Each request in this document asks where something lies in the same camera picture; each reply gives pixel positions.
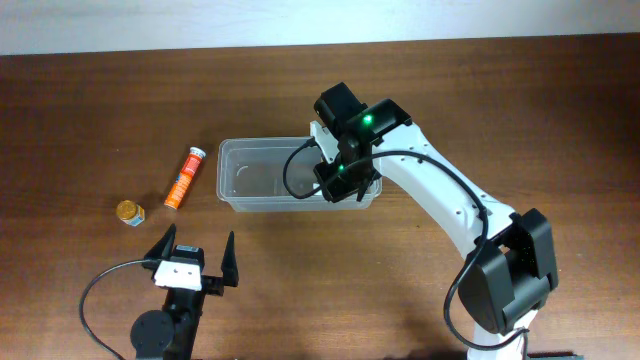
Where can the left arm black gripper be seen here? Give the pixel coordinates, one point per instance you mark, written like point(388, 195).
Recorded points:
point(212, 282)

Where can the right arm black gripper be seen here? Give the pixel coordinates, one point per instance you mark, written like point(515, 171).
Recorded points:
point(342, 186)

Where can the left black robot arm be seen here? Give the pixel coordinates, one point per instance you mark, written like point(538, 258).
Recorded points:
point(170, 332)

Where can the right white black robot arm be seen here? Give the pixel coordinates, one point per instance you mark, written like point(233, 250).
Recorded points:
point(509, 267)

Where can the clear plastic container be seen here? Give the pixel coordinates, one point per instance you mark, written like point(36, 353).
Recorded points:
point(250, 178)

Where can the orange tablet tube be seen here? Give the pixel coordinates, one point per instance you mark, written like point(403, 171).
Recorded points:
point(185, 177)

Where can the small gold-lid jar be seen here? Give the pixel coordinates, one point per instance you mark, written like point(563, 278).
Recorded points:
point(130, 213)

